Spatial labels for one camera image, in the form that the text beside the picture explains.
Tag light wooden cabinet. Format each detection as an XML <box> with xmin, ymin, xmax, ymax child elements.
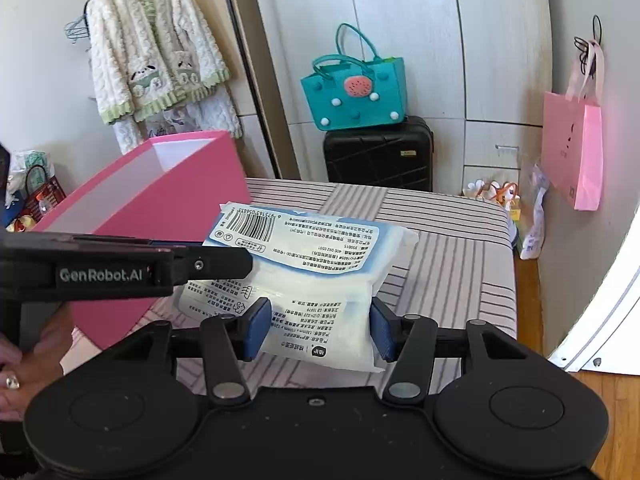
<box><xmin>222</xmin><ymin>0</ymin><xmax>303</xmax><ymax>181</ymax></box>

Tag pink paper bag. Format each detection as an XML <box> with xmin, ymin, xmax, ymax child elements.
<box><xmin>542</xmin><ymin>40</ymin><xmax>606</xmax><ymax>211</ymax></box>

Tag light grey wardrobe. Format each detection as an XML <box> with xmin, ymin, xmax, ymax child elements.
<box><xmin>247</xmin><ymin>0</ymin><xmax>553</xmax><ymax>196</ymax></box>

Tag clear plastic bag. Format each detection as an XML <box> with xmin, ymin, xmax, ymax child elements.
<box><xmin>520</xmin><ymin>162</ymin><xmax>551</xmax><ymax>261</ymax></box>

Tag white green fleece robe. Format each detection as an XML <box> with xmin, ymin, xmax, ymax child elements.
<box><xmin>86</xmin><ymin>0</ymin><xmax>243</xmax><ymax>156</ymax></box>

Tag white wet wipes pack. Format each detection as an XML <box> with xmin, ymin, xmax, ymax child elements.
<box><xmin>174</xmin><ymin>201</ymin><xmax>420</xmax><ymax>373</ymax></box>

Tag teal felt handbag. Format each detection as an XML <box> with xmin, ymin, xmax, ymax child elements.
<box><xmin>300</xmin><ymin>23</ymin><xmax>407</xmax><ymax>131</ymax></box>

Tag white green plastic bag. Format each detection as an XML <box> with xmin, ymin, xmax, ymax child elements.
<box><xmin>9</xmin><ymin>150</ymin><xmax>53</xmax><ymax>181</ymax></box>

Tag person's left hand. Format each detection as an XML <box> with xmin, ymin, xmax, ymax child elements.
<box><xmin>0</xmin><ymin>305</ymin><xmax>75</xmax><ymax>423</ymax></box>

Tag wire hangers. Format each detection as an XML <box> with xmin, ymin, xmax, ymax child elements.
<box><xmin>64</xmin><ymin>17</ymin><xmax>93</xmax><ymax>53</ymax></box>

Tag white door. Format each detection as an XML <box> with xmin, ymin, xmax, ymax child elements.
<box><xmin>547</xmin><ymin>240</ymin><xmax>640</xmax><ymax>373</ymax></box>

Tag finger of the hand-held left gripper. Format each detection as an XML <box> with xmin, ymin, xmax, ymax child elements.
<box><xmin>0</xmin><ymin>232</ymin><xmax>253</xmax><ymax>283</ymax></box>

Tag white orange gift bags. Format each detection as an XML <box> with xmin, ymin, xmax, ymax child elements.
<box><xmin>462</xmin><ymin>178</ymin><xmax>523</xmax><ymax>221</ymax></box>

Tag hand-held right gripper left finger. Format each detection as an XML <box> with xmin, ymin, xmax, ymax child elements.
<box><xmin>107</xmin><ymin>297</ymin><xmax>273</xmax><ymax>407</ymax></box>

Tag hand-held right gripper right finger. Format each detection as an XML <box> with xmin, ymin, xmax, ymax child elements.
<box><xmin>369</xmin><ymin>298</ymin><xmax>531</xmax><ymax>407</ymax></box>

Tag black cord on hook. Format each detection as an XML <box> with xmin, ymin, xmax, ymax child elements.
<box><xmin>574</xmin><ymin>14</ymin><xmax>603</xmax><ymax>78</ymax></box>

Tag black suitcase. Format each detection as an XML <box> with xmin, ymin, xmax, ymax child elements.
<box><xmin>322</xmin><ymin>116</ymin><xmax>435</xmax><ymax>192</ymax></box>

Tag black clothes rack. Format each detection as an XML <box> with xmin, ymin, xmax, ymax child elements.
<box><xmin>82</xmin><ymin>0</ymin><xmax>281</xmax><ymax>181</ymax></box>

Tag pink cardboard box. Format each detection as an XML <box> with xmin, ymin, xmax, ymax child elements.
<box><xmin>30</xmin><ymin>130</ymin><xmax>251</xmax><ymax>351</ymax></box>

